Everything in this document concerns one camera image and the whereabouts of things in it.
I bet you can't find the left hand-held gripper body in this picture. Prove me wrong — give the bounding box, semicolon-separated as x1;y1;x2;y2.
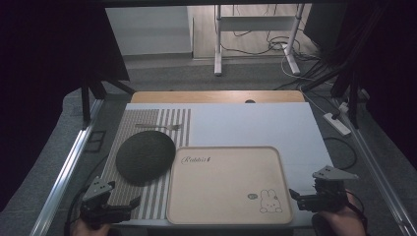
79;176;132;230

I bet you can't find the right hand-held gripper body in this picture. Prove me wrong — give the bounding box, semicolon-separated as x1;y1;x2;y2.
311;165;360;213

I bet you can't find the person's left hand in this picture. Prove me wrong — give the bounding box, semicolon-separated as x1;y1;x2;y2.
70;217;111;236

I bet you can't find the person's right hand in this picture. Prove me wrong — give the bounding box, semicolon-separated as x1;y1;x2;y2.
318;202;368;236

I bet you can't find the dark round plate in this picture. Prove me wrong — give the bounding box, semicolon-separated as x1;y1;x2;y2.
115;130;177;188

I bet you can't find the beige tray with rabbit print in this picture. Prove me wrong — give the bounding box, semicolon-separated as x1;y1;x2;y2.
165;146;295;226

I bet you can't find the white power strip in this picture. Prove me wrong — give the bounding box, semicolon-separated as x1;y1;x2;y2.
322;111;352;138

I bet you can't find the striped grey placemat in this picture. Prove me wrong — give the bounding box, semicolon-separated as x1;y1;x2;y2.
97;108;192;221

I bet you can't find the white board sheet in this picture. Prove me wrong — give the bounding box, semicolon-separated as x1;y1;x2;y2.
103;102;334;228

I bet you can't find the silver metal fork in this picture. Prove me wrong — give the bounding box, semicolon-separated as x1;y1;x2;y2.
134;123;183;132

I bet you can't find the black tripod stand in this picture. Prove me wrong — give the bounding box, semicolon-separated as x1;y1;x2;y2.
80;73;136;123
300;63;362;130

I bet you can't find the wooden table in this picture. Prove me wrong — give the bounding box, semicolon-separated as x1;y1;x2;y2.
130;89;307;105

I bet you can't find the dark curtain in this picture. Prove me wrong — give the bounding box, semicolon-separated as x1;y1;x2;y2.
0;0;131;210
303;0;417;161

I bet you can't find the white cabinet panel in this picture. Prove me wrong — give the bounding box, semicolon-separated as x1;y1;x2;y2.
104;5;195;57

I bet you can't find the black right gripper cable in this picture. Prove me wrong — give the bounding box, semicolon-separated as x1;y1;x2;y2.
342;189;366;227

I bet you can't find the black floor cable loop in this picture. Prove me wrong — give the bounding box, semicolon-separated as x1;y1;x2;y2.
323;136;358;171

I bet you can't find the aluminium rail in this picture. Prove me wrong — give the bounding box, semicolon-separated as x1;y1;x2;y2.
329;97;417;236
29;97;105;236

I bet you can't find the small black frame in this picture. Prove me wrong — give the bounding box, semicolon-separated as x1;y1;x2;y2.
84;130;108;153

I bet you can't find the tangle of floor cables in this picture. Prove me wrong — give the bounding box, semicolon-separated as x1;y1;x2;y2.
219;3;332;91

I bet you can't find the white metal stand frame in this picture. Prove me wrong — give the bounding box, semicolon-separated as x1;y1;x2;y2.
212;3;307;78

